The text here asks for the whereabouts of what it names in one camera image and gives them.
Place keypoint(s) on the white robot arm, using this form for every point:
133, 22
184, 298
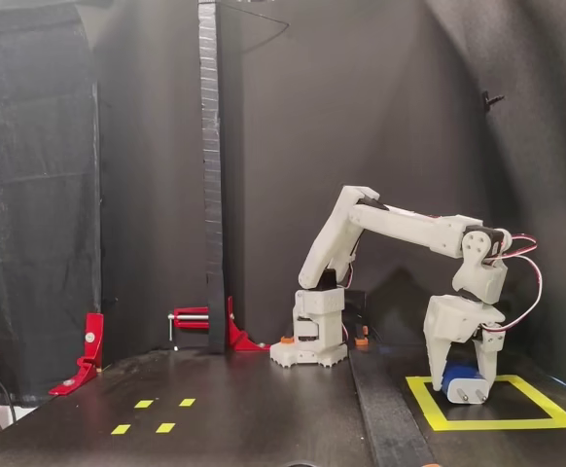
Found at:
399, 226

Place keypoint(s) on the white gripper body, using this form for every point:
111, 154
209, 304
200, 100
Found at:
450, 318

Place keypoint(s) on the long black flat board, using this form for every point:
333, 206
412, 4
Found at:
385, 418

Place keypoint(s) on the blue white charger block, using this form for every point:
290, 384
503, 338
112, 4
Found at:
465, 389

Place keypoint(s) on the yellow tape square outline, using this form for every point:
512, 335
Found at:
506, 423

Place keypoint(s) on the black taped vertical post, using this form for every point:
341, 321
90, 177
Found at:
211, 146

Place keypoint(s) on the red angle bracket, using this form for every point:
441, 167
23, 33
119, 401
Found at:
93, 340

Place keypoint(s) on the red corner bracket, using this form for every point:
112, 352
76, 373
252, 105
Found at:
237, 335

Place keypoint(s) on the black fabric curtain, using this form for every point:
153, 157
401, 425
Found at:
40, 194

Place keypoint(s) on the red screw clamp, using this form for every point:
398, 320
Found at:
193, 311

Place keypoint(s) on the small yellow tape marker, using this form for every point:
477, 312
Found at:
187, 402
165, 427
143, 404
120, 429

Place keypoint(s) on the small black clip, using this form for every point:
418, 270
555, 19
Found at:
491, 99

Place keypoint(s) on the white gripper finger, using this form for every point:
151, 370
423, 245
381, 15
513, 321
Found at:
438, 360
489, 360

